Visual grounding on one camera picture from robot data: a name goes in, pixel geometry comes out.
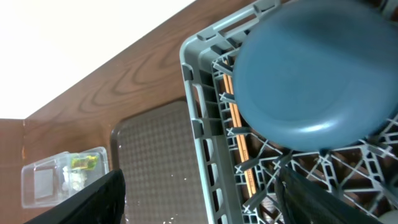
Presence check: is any grey dishwasher rack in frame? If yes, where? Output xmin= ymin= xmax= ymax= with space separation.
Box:
xmin=180 ymin=0 xmax=397 ymax=223

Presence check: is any clear plastic bin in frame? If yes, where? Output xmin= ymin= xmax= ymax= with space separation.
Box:
xmin=21 ymin=147 xmax=109 ymax=208

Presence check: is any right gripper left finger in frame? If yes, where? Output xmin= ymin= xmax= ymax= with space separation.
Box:
xmin=28 ymin=169 xmax=126 ymax=224

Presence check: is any yellow green snack wrapper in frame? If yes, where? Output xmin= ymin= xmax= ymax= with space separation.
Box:
xmin=71 ymin=155 xmax=98 ymax=170

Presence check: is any white cup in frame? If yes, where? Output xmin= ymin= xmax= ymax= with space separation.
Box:
xmin=378 ymin=210 xmax=398 ymax=224

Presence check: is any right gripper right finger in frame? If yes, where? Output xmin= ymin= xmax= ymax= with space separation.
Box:
xmin=275 ymin=167 xmax=380 ymax=224

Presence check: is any dark blue bowl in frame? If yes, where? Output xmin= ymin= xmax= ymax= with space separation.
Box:
xmin=233 ymin=1 xmax=397 ymax=151

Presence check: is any brown serving tray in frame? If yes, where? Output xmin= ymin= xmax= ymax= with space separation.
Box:
xmin=111 ymin=101 xmax=208 ymax=224

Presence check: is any white tissue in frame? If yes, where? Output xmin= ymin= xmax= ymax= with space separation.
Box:
xmin=62 ymin=166 xmax=87 ymax=191

